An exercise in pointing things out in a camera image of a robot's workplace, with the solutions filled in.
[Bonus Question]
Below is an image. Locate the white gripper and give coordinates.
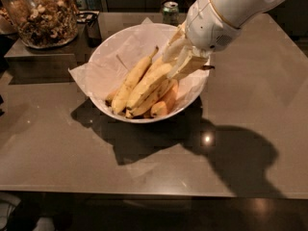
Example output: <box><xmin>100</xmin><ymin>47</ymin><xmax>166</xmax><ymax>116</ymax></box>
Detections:
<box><xmin>163</xmin><ymin>0</ymin><xmax>241</xmax><ymax>80</ymax></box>

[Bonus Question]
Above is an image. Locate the yellow banana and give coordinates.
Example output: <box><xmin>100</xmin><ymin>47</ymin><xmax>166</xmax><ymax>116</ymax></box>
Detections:
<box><xmin>125</xmin><ymin>79</ymin><xmax>177</xmax><ymax>118</ymax></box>
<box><xmin>125</xmin><ymin>62</ymin><xmax>216</xmax><ymax>111</ymax></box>
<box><xmin>111</xmin><ymin>46</ymin><xmax>159</xmax><ymax>115</ymax></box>

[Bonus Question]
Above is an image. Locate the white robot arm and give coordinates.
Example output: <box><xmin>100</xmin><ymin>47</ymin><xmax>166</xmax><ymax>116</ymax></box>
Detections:
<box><xmin>163</xmin><ymin>0</ymin><xmax>286</xmax><ymax>79</ymax></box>

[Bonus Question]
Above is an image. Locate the white bowl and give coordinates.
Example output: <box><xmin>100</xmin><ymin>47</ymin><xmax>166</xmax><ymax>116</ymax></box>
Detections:
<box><xmin>88</xmin><ymin>23</ymin><xmax>209</xmax><ymax>123</ymax></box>

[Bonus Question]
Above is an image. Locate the orange-tinted right banana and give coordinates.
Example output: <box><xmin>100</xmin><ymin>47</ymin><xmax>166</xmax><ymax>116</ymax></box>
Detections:
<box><xmin>150</xmin><ymin>80</ymin><xmax>179</xmax><ymax>117</ymax></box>

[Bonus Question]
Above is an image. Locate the green soda can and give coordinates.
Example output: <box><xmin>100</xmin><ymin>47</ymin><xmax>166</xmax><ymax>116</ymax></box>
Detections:
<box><xmin>162</xmin><ymin>1</ymin><xmax>179</xmax><ymax>26</ymax></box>

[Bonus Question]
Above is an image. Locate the white paper liner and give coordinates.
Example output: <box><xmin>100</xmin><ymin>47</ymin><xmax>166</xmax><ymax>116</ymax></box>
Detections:
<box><xmin>70</xmin><ymin>19</ymin><xmax>211</xmax><ymax>123</ymax></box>

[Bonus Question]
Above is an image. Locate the black holder with utensils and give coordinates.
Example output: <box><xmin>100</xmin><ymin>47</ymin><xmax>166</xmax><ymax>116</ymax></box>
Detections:
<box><xmin>77</xmin><ymin>12</ymin><xmax>102</xmax><ymax>47</ymax></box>

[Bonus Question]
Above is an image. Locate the glass jar of nuts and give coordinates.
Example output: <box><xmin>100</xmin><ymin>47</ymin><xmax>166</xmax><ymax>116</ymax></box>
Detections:
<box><xmin>1</xmin><ymin>0</ymin><xmax>78</xmax><ymax>49</ymax></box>

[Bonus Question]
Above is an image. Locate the dark metal stand box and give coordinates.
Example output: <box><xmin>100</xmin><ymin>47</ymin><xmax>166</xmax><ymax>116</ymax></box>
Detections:
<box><xmin>5</xmin><ymin>24</ymin><xmax>92</xmax><ymax>84</ymax></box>

